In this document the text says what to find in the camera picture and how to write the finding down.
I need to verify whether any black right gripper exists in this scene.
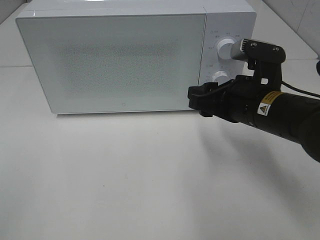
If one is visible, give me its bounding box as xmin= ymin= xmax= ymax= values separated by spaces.
xmin=187 ymin=38 xmax=286 ymax=124

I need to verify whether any white microwave door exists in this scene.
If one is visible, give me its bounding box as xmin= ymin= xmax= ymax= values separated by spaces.
xmin=16 ymin=14 xmax=205 ymax=114

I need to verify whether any white timer knob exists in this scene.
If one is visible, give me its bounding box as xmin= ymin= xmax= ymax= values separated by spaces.
xmin=211 ymin=70 xmax=230 ymax=85

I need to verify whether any white microwave oven body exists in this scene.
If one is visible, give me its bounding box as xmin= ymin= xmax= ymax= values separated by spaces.
xmin=15 ymin=0 xmax=258 ymax=116

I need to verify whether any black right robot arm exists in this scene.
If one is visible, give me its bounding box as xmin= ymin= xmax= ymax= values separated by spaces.
xmin=187 ymin=38 xmax=320 ymax=161

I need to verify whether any upper white control knob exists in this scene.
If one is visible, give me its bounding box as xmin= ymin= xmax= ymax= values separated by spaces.
xmin=216 ymin=36 xmax=236 ymax=60

